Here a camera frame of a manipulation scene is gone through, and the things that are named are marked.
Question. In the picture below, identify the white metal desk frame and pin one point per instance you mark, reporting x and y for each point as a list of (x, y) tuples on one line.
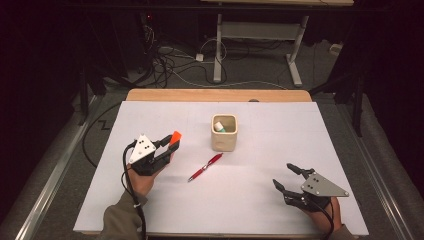
[(260, 30)]

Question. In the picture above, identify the person's right hand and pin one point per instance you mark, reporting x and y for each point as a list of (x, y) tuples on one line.
[(325, 218)]

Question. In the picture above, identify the white power adapter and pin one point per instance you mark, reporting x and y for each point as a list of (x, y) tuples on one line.
[(199, 57)]

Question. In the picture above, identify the orange highlighter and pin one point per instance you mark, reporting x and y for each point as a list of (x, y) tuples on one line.
[(175, 137)]

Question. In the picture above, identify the person's left hand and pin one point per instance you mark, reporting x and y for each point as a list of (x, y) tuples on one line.
[(141, 185)]

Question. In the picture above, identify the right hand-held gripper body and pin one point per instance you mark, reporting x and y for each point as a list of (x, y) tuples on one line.
[(318, 188)]

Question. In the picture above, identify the white table sheet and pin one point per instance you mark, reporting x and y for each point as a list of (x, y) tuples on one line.
[(260, 173)]

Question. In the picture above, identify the grey metal floor rail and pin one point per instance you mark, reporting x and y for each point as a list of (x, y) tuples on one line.
[(380, 186), (53, 180)]

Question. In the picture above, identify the red pen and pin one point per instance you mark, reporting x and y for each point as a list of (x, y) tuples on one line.
[(205, 167)]

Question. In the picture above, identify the small white box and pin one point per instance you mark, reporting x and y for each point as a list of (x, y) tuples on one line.
[(336, 49)]

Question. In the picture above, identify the green and white glue stick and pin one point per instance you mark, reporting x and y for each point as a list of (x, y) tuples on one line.
[(219, 126)]

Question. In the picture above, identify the cream square pen holder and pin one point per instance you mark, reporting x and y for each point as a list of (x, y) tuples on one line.
[(224, 141)]

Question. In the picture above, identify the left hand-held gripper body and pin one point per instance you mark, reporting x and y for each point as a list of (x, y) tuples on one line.
[(143, 153)]

